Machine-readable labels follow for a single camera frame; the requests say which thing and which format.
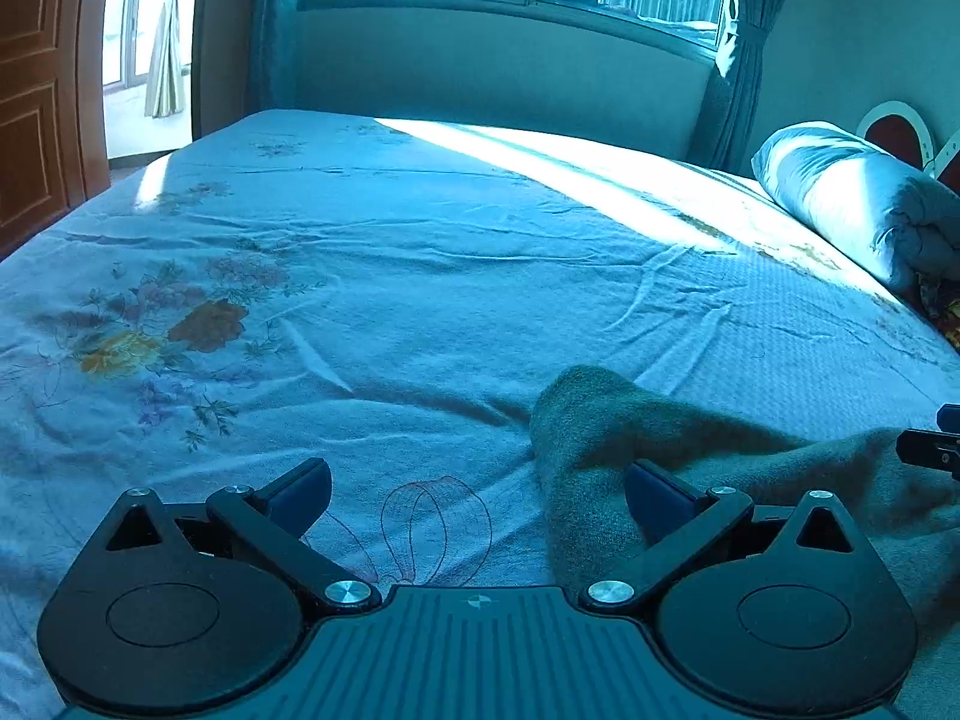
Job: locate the rolled striped quilt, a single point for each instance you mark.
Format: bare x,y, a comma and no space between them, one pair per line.
847,195

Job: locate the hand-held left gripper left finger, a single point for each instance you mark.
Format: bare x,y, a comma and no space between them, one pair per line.
301,493

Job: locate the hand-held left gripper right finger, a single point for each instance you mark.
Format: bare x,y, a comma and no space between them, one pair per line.
654,496

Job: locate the balcony window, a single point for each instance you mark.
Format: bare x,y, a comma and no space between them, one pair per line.
124,15

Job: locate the bed with floral sheet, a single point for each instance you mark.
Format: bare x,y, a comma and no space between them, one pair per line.
420,262

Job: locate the dark teal curtain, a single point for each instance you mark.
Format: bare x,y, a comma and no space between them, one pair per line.
750,52
277,22

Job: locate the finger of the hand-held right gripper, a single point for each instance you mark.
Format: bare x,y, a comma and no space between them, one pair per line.
950,417
926,450

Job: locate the brown wooden door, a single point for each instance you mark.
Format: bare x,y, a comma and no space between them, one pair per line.
37,82

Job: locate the red and white headboard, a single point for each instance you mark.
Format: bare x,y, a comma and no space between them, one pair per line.
896,136

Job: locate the pale tied doorway curtain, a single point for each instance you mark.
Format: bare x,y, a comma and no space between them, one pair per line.
169,37

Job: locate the grey-green pants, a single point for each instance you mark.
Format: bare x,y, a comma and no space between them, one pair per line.
787,465

